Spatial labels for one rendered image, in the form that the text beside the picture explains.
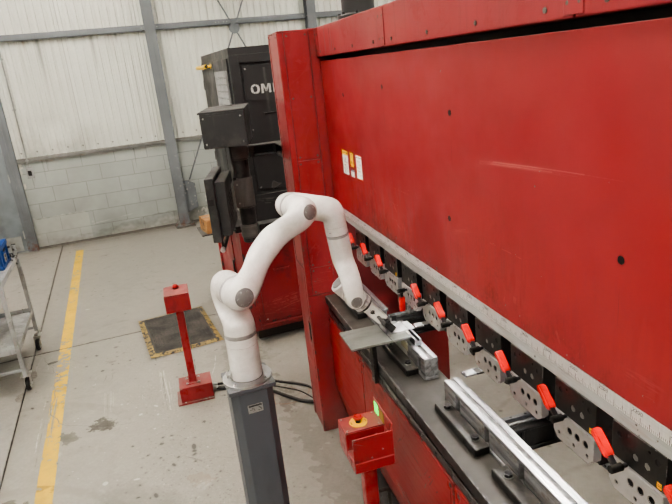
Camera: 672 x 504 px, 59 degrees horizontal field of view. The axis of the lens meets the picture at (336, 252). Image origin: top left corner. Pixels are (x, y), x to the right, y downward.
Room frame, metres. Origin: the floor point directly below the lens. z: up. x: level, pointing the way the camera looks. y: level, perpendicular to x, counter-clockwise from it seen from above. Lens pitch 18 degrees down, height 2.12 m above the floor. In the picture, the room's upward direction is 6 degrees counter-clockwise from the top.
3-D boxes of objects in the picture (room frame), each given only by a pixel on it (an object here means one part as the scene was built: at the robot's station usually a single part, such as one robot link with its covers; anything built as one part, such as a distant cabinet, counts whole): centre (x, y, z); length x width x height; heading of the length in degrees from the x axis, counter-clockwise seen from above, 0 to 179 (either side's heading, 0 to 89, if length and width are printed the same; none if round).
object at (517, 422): (1.88, -0.79, 0.81); 0.64 x 0.08 x 0.14; 104
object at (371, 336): (2.32, -0.13, 1.00); 0.26 x 0.18 x 0.01; 104
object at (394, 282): (2.38, -0.26, 1.26); 0.15 x 0.09 x 0.17; 14
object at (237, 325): (2.09, 0.41, 1.30); 0.19 x 0.12 x 0.24; 30
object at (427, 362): (2.31, -0.28, 0.92); 0.39 x 0.06 x 0.10; 14
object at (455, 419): (1.76, -0.37, 0.89); 0.30 x 0.05 x 0.03; 14
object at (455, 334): (1.80, -0.41, 1.26); 0.15 x 0.09 x 0.17; 14
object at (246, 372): (2.06, 0.39, 1.09); 0.19 x 0.19 x 0.18
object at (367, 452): (1.98, -0.04, 0.75); 0.20 x 0.16 x 0.18; 14
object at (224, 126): (3.46, 0.54, 1.53); 0.51 x 0.25 x 0.85; 3
